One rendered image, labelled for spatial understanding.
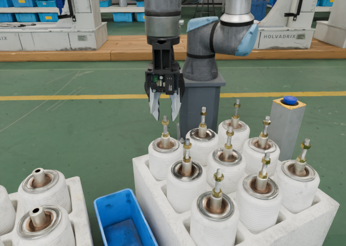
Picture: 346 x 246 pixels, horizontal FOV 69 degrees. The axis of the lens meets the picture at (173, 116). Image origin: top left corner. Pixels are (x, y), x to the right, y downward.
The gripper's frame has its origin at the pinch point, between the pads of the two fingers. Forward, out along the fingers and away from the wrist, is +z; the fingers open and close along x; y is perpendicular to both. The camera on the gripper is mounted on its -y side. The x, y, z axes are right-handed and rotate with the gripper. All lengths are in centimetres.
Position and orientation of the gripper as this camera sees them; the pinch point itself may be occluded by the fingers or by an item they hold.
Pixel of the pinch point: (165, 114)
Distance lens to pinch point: 64.8
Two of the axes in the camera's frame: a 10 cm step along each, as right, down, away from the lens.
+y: -0.5, 4.7, -8.8
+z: 0.0, 8.8, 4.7
